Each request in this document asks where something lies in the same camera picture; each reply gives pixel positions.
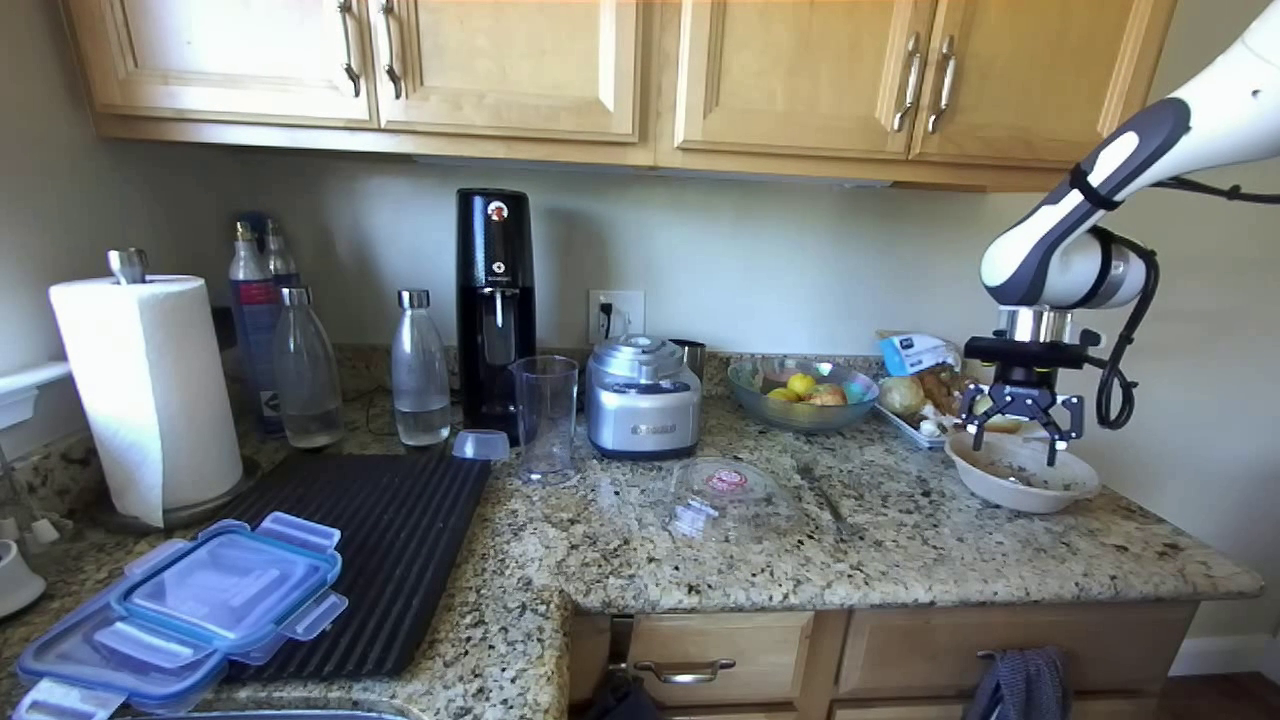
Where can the white wall outlet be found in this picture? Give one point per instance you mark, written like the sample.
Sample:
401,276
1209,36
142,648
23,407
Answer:
626,304

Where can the white paper towel roll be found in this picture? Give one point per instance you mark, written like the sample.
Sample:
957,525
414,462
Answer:
146,395

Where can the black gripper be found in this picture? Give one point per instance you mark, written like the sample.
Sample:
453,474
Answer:
1042,362

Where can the glass fruit bowl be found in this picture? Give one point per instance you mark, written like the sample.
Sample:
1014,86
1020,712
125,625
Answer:
800,417

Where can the white ceramic bowl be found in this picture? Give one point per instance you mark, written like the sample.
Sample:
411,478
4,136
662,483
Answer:
1014,474
1032,505

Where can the dark hanging cloth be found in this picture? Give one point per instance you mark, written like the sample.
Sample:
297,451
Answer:
621,699

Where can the whole yellow lemon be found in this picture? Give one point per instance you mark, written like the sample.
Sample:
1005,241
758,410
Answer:
800,384

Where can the narrow wooden drawer front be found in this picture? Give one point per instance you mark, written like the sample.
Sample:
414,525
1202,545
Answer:
746,641

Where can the silver food processor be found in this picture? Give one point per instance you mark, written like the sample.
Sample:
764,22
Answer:
646,402

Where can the light wood cabinet door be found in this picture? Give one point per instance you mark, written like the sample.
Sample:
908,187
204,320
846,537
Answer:
785,67
522,60
213,53
1042,67

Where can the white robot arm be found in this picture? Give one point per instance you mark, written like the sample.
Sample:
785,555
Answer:
1202,126

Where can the blue grey hanging towel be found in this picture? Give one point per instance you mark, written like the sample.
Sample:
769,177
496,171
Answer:
1020,684

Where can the dark coloured bottle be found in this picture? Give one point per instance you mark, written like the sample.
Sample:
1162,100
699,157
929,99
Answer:
251,320

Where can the small white dish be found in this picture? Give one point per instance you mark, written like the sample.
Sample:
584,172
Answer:
16,582

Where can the yellow onion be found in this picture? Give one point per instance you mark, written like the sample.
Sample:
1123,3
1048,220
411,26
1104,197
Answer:
901,399

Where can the clear plastic bottle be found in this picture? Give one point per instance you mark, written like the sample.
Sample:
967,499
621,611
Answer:
309,375
420,375

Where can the black drying mat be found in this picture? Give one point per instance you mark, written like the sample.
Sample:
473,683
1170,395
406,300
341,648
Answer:
387,560

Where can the clear drinking glass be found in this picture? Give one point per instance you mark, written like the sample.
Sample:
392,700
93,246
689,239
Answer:
546,413

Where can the small clear cap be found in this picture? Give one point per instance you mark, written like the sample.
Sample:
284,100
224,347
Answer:
483,445

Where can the brown skinned onion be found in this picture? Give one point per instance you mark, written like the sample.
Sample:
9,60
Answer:
950,390

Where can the wide wooden drawer front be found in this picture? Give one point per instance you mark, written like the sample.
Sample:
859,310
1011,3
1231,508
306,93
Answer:
932,647

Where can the black soda maker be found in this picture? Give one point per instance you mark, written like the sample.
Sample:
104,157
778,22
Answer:
496,264

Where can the metal paper towel holder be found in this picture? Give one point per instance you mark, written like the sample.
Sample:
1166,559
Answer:
125,263

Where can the blue white food package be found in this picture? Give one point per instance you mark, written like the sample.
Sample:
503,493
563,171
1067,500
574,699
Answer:
917,355

